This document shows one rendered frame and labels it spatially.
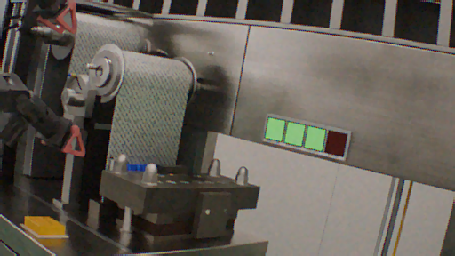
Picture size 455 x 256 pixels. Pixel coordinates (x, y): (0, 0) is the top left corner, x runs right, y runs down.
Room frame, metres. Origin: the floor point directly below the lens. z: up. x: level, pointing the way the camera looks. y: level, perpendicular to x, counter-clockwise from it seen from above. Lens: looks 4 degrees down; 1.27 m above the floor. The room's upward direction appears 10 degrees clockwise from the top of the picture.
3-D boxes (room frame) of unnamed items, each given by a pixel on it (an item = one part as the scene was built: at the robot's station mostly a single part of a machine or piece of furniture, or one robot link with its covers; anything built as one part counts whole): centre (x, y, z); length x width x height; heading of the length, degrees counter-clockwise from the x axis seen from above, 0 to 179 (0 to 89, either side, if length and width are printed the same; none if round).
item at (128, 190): (1.44, 0.08, 1.00); 0.40 x 0.16 x 0.06; 140
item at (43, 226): (1.15, 0.35, 0.91); 0.07 x 0.07 x 0.02; 50
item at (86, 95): (1.42, 0.37, 1.05); 0.06 x 0.05 x 0.31; 140
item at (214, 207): (1.39, 0.00, 0.96); 0.10 x 0.03 x 0.11; 140
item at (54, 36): (1.57, 0.53, 1.33); 0.06 x 0.06 x 0.06; 50
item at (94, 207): (1.48, 0.19, 0.92); 0.28 x 0.04 x 0.04; 140
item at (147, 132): (1.48, 0.19, 1.11); 0.23 x 0.01 x 0.18; 140
